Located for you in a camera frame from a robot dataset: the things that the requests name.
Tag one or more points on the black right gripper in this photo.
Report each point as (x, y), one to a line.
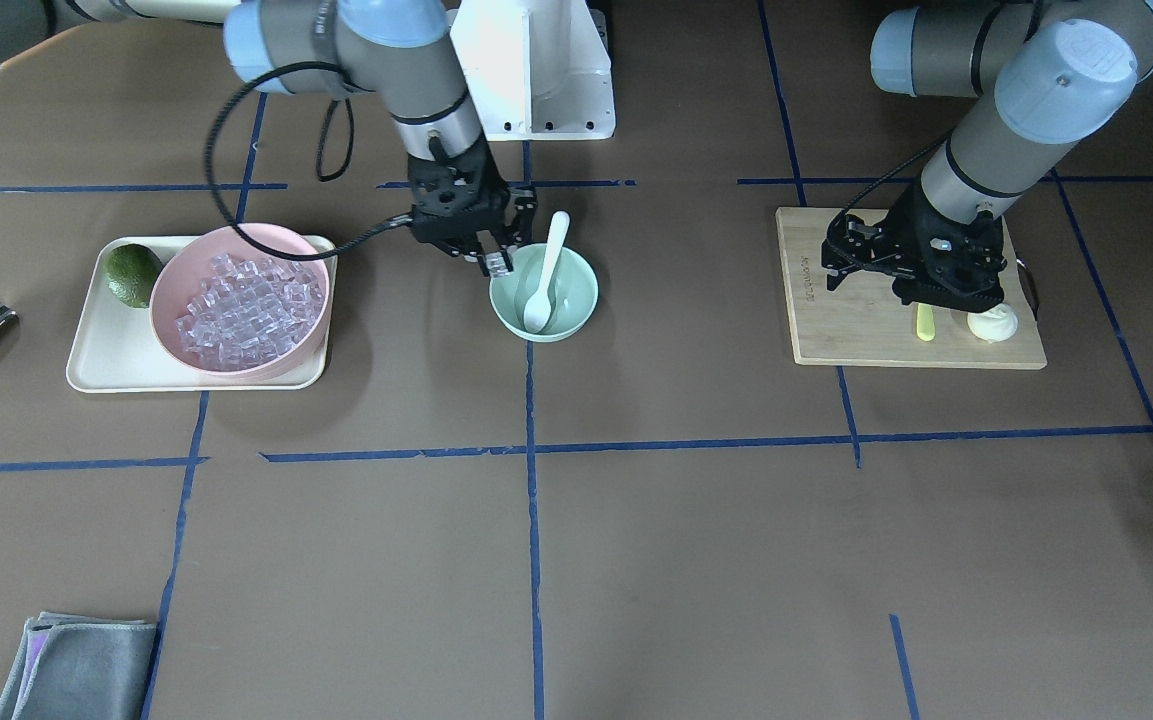
(487, 183)

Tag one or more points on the pink bowl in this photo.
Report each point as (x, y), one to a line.
(176, 300)

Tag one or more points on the green lime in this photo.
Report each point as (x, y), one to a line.
(130, 273)

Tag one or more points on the metal cutting board handle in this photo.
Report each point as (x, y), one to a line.
(1029, 288)

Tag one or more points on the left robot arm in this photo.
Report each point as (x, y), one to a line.
(1042, 75)

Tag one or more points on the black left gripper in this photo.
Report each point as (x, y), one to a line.
(906, 232)

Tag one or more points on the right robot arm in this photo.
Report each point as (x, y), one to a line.
(401, 51)

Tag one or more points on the clear ice cubes pile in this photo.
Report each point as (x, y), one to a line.
(248, 313)

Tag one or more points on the wooden cutting board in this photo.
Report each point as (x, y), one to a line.
(864, 324)

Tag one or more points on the yellow plastic knife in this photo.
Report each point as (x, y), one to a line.
(925, 328)

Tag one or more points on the grey folded cloth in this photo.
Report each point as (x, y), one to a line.
(76, 667)

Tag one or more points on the single clear ice cube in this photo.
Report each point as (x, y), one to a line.
(497, 264)

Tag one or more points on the white plastic spoon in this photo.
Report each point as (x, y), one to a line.
(538, 308)

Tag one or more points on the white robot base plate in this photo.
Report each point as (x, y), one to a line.
(538, 70)

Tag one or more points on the beige plastic tray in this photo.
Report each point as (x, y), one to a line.
(115, 349)

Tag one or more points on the mint green bowl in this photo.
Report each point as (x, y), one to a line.
(573, 292)

